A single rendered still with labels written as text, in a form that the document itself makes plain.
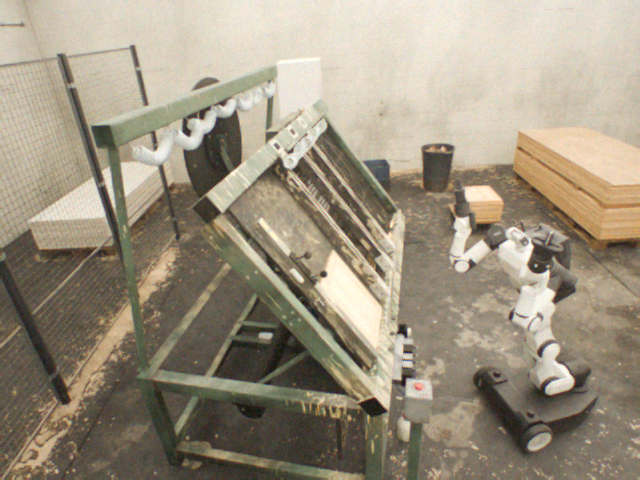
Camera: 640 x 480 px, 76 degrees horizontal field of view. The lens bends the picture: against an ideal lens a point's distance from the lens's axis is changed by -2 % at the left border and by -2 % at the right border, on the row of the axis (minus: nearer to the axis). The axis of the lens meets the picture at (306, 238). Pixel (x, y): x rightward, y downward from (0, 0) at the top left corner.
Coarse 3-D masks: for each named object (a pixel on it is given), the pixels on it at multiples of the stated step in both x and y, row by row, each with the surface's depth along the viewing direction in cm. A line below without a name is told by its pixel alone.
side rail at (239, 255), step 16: (208, 224) 172; (224, 224) 173; (208, 240) 176; (224, 240) 174; (240, 240) 176; (224, 256) 178; (240, 256) 176; (256, 256) 179; (240, 272) 180; (256, 272) 177; (272, 272) 182; (256, 288) 182; (272, 288) 180; (272, 304) 184; (288, 304) 181; (288, 320) 186; (304, 320) 183; (304, 336) 188; (320, 336) 186; (320, 352) 191; (336, 352) 188; (336, 368) 193; (352, 368) 192; (352, 384) 195; (368, 384) 195
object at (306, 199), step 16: (272, 144) 232; (288, 176) 240; (304, 192) 242; (304, 208) 247; (320, 208) 248; (320, 224) 249; (336, 240) 252; (352, 256) 254; (368, 272) 257; (384, 288) 260
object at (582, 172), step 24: (528, 144) 607; (552, 144) 562; (576, 144) 555; (600, 144) 548; (624, 144) 540; (528, 168) 612; (552, 168) 543; (576, 168) 487; (600, 168) 469; (624, 168) 464; (552, 192) 545; (576, 192) 489; (600, 192) 444; (624, 192) 426; (576, 216) 492; (600, 216) 445; (624, 216) 438; (600, 240) 452; (624, 240) 451
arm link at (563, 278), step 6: (558, 264) 197; (558, 270) 196; (564, 270) 197; (552, 276) 197; (558, 276) 197; (564, 276) 197; (570, 276) 197; (552, 282) 197; (558, 282) 197; (564, 282) 198; (570, 282) 197; (552, 288) 197; (558, 288) 198; (564, 288) 200
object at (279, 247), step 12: (264, 228) 196; (276, 252) 201; (288, 252) 202; (288, 264) 202; (312, 288) 205; (324, 300) 207; (336, 312) 209; (348, 324) 211; (360, 336) 214; (360, 348) 216; (372, 348) 218; (372, 360) 218
